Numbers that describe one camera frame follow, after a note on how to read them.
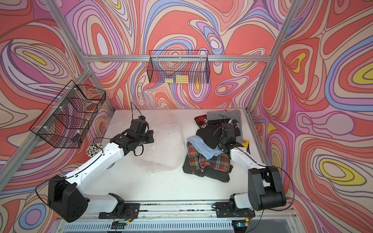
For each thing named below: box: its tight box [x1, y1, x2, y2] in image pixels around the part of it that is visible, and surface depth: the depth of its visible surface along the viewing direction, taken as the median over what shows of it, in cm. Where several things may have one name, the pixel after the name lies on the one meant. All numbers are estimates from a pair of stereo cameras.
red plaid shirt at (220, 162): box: [186, 141, 231, 172], surface depth 86 cm
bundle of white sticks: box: [85, 142, 104, 158], surface depth 78 cm
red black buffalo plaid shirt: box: [194, 114, 209, 129], surface depth 110 cm
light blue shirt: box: [187, 134, 224, 160], surface depth 89 cm
